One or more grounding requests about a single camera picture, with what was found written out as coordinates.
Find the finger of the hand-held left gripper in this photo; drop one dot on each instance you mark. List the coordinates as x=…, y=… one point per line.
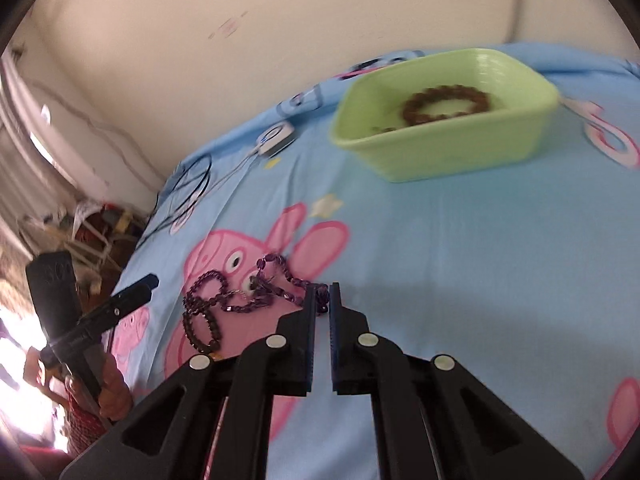
x=125, y=297

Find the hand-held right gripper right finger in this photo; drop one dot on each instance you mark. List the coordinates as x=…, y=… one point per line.
x=337, y=350

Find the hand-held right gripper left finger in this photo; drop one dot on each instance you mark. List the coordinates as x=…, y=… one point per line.
x=300, y=340

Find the green plastic basin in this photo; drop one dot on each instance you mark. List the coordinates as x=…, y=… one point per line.
x=450, y=155

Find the person's left hand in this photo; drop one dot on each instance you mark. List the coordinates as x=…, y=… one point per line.
x=115, y=390

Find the cluttered white rack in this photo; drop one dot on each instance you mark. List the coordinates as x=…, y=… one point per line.
x=85, y=240

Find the grey curtain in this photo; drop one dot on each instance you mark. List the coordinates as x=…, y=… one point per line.
x=25, y=185

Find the blue cartoon printed bedsheet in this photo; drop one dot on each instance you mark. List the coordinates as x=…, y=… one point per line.
x=450, y=260

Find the small white wall fitting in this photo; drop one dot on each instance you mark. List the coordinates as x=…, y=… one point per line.
x=46, y=113

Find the small wall sticker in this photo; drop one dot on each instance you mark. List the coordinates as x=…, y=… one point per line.
x=227, y=26

